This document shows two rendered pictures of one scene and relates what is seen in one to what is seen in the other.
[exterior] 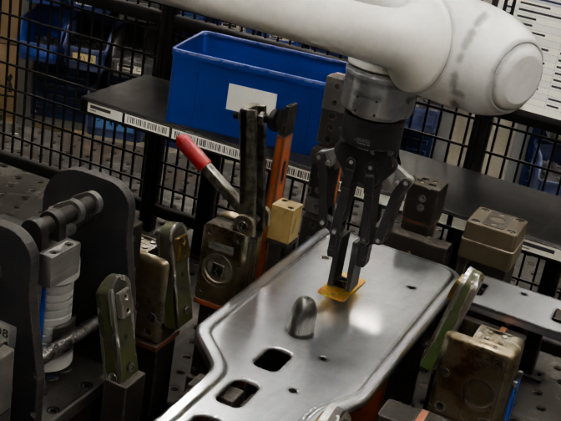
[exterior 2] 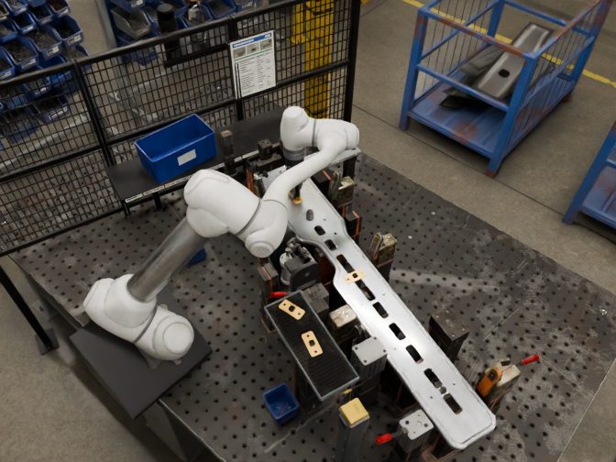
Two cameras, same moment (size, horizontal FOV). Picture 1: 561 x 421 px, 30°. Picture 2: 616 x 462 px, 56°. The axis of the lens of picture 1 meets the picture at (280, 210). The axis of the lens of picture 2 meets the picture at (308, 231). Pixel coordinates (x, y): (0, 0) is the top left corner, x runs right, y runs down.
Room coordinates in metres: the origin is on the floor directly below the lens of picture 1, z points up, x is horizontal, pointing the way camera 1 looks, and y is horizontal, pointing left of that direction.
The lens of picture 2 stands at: (0.17, 1.19, 2.78)
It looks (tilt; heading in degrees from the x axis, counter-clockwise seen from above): 50 degrees down; 307
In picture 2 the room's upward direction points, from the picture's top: 1 degrees clockwise
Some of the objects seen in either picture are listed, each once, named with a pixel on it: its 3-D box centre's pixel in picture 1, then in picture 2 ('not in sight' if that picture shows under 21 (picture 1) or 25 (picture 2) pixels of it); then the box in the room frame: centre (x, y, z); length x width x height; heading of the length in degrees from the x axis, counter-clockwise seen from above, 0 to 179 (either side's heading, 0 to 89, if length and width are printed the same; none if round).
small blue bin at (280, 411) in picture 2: not in sight; (280, 405); (0.77, 0.57, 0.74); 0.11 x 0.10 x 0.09; 158
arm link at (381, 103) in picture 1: (380, 90); (294, 148); (1.23, -0.09, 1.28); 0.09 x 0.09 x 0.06
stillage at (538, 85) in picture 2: not in sight; (503, 59); (1.23, -2.43, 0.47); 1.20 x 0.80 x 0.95; 86
